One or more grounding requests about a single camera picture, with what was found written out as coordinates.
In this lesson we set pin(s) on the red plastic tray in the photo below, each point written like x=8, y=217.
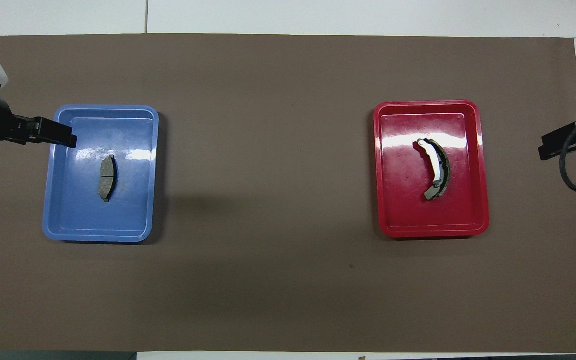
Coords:
x=403, y=200

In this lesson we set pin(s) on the brown table mat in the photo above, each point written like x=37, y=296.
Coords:
x=288, y=75

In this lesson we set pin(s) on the curved white-backed brake shoe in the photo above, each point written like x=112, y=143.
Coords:
x=435, y=160

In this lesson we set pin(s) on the blue plastic tray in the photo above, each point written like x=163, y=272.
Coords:
x=78, y=210

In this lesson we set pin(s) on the grey brake pad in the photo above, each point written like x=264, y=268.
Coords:
x=107, y=177

